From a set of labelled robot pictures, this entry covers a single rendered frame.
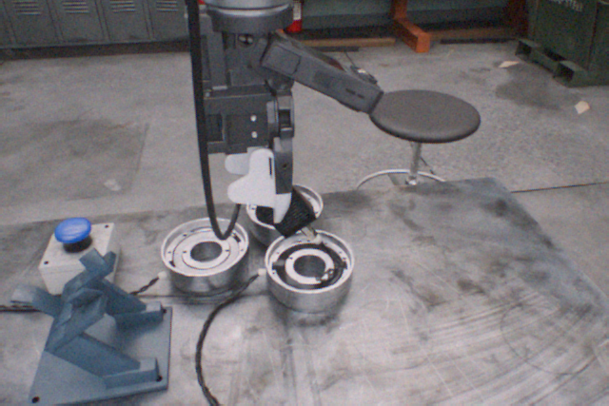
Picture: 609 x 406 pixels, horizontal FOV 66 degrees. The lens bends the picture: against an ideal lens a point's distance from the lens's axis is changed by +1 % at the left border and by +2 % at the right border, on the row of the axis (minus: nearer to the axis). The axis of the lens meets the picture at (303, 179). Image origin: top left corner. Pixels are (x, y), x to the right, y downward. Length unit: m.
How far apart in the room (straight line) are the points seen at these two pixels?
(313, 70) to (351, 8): 4.06
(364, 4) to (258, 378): 4.13
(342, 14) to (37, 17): 2.41
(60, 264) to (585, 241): 1.89
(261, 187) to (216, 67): 0.12
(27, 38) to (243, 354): 3.70
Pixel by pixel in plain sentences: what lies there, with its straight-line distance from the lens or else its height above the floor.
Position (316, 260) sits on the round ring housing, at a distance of 0.58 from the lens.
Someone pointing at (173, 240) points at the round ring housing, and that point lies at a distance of 0.62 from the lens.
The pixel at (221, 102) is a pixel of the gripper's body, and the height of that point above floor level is 1.07.
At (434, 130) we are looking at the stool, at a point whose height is 0.62.
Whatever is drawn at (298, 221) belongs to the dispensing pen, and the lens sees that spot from 0.49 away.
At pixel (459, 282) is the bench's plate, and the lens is 0.62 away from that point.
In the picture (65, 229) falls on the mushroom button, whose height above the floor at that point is 0.87.
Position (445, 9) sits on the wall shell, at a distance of 4.77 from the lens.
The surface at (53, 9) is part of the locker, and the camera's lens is 3.95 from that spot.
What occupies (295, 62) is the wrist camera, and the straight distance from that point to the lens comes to 0.39.
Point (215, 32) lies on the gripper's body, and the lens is 0.38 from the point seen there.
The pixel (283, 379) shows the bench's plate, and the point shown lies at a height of 0.80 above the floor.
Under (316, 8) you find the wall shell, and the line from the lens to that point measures 4.37.
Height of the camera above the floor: 1.23
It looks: 34 degrees down
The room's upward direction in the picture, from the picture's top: straight up
